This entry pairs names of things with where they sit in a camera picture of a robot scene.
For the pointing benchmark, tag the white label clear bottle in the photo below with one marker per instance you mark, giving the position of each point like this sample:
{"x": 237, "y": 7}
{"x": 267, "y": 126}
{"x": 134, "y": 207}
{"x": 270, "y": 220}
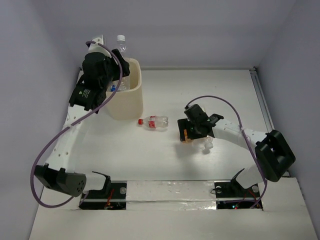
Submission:
{"x": 203, "y": 145}

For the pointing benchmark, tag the red label clear bottle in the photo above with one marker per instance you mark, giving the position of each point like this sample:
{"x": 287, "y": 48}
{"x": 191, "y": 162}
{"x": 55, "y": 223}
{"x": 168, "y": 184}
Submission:
{"x": 154, "y": 122}

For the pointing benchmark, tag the orange plastic bottle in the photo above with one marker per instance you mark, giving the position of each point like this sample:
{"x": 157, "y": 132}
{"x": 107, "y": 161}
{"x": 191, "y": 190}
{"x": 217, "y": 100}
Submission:
{"x": 186, "y": 138}

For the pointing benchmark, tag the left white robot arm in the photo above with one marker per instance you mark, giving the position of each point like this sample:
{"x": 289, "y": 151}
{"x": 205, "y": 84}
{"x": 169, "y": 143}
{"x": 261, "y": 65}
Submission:
{"x": 58, "y": 173}

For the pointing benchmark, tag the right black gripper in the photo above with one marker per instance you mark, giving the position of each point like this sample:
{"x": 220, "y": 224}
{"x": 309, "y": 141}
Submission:
{"x": 184, "y": 123}

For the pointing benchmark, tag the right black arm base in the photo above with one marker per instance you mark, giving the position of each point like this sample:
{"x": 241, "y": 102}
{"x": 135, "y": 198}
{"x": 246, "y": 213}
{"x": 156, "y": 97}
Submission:
{"x": 232, "y": 196}

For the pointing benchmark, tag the silver foil tape strip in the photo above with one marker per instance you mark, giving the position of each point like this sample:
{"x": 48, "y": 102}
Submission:
{"x": 170, "y": 195}

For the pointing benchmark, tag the blue cap blue label bottle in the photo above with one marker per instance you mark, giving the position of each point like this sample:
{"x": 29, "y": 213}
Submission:
{"x": 113, "y": 88}

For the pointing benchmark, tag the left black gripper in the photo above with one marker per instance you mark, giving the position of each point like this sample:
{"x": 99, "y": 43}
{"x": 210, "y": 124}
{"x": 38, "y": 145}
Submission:
{"x": 120, "y": 66}

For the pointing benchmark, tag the aluminium rail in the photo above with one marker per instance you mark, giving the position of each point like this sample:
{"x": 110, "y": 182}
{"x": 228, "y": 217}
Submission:
{"x": 267, "y": 115}

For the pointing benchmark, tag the cream plastic bin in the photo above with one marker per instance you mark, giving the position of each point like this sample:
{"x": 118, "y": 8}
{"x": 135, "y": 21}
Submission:
{"x": 128, "y": 105}

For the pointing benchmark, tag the clear unlabelled plastic bottle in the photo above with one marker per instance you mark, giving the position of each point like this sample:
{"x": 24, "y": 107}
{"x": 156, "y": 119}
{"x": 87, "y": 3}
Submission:
{"x": 122, "y": 47}

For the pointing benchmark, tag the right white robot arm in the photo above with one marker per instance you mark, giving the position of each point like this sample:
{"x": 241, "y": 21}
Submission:
{"x": 224, "y": 129}

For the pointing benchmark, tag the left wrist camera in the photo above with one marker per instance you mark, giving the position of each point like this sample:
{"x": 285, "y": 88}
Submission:
{"x": 94, "y": 47}

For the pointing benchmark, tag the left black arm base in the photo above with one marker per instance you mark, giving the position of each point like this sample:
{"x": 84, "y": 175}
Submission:
{"x": 112, "y": 196}

